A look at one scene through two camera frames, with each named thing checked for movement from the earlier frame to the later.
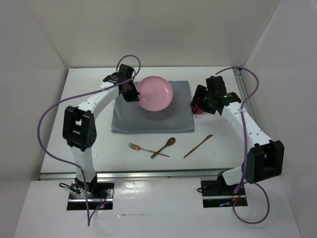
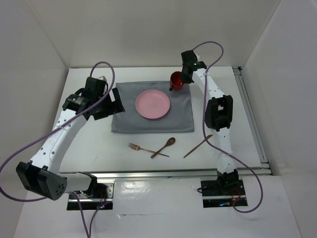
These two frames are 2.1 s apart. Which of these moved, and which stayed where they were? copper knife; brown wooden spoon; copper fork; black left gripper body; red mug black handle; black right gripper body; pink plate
Moved: red mug black handle; pink plate; black right gripper body; black left gripper body
Stayed: copper fork; copper knife; brown wooden spoon
